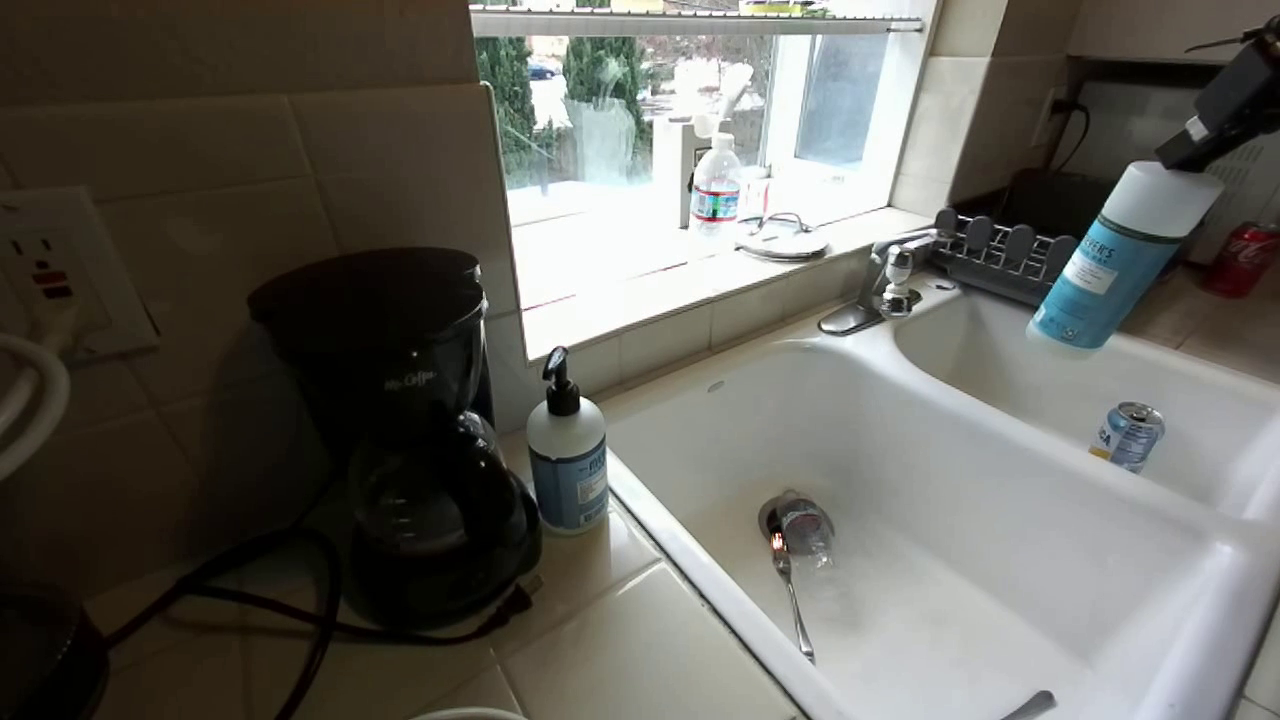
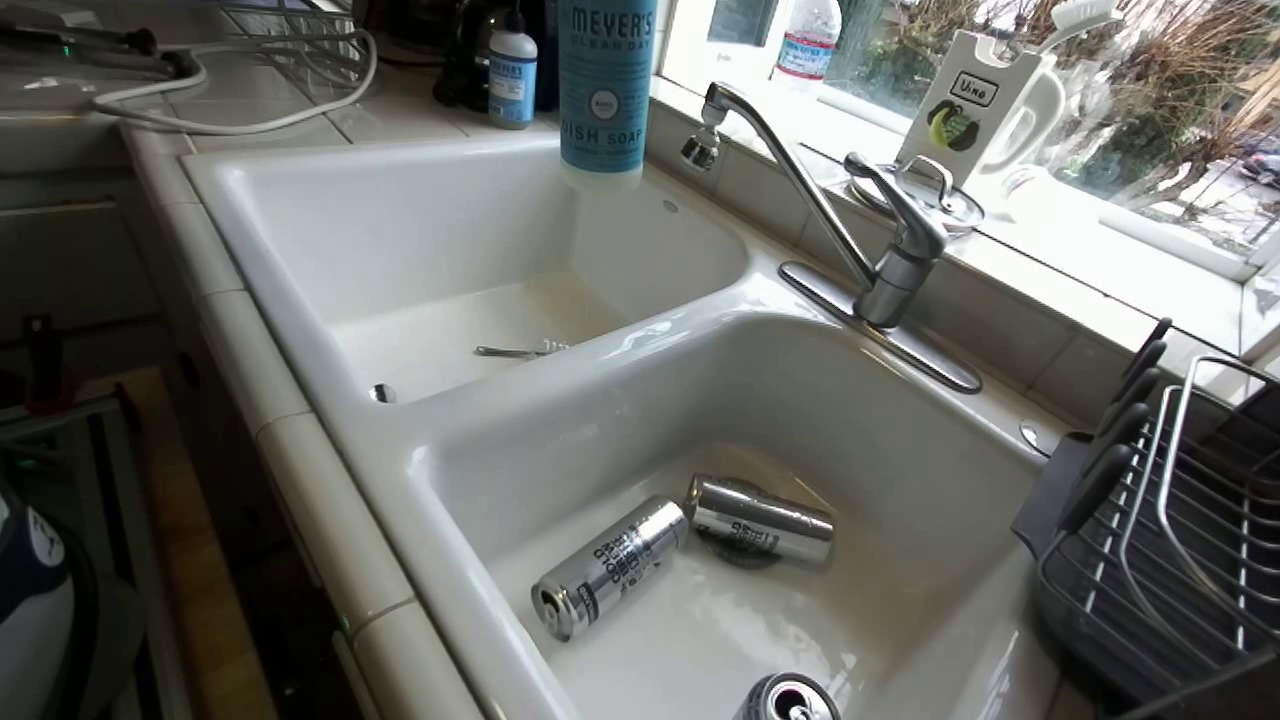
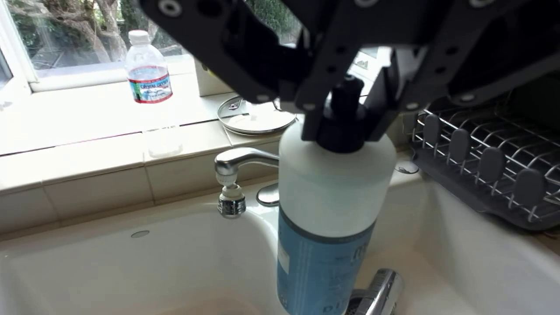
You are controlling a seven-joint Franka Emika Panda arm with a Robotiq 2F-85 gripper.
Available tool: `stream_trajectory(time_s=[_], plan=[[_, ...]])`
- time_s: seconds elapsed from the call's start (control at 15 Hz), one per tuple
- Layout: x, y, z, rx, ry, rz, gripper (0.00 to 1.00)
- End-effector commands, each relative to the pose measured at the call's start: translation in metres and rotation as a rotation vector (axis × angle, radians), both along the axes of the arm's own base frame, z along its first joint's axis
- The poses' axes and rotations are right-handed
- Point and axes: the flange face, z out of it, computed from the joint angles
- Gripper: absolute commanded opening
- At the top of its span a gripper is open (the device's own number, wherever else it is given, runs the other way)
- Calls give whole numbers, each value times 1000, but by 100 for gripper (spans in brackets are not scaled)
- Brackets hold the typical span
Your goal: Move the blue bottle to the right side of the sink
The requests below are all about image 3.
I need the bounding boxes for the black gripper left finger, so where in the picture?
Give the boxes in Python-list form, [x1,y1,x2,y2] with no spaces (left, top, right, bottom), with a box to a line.
[138,0,374,142]

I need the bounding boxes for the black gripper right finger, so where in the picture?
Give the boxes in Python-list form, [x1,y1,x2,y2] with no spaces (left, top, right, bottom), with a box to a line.
[366,0,560,140]

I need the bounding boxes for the blue label white pump bottle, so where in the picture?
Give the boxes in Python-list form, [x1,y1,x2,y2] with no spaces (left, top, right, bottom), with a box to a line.
[275,74,399,315]

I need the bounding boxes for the clear plastic water bottle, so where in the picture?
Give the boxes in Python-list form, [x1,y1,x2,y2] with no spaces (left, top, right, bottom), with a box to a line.
[124,28,175,107]

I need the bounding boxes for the white double basin sink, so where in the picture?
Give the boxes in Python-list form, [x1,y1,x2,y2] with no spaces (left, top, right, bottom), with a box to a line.
[0,156,560,315]

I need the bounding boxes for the chrome kitchen faucet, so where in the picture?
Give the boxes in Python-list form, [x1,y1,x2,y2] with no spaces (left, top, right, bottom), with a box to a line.
[212,145,406,315]

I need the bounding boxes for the dark wire dish rack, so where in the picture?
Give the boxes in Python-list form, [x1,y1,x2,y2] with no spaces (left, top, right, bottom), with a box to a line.
[409,68,560,233]

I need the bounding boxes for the window with white frame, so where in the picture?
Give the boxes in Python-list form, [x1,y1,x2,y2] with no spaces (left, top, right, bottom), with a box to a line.
[0,0,308,95]

